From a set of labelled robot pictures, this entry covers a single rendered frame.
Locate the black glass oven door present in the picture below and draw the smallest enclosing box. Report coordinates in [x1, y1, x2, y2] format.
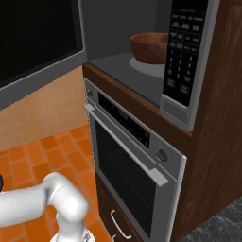
[88, 111, 177, 242]

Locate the grey round microwave turntable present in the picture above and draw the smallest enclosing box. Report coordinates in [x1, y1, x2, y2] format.
[128, 56, 166, 78]

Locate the grey microwave oven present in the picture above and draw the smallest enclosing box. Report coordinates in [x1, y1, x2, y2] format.
[78, 0, 221, 132]

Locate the dark wood drawer front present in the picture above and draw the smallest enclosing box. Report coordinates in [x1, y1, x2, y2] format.
[95, 175, 145, 242]

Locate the stainless steel wall oven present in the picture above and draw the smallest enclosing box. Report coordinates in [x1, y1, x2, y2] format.
[83, 78, 187, 242]

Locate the brown wooden bowl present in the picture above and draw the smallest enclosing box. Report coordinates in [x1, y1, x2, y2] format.
[130, 31, 169, 65]

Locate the silver oven door handle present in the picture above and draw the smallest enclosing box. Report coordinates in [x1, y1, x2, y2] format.
[83, 103, 169, 188]

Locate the silver curved drawer handle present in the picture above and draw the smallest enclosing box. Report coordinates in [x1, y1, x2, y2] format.
[110, 209, 132, 240]

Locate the dark wood cabinet housing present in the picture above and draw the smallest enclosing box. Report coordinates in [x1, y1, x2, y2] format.
[82, 0, 242, 242]

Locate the black glass microwave door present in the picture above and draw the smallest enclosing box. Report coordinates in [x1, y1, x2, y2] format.
[0, 0, 88, 111]

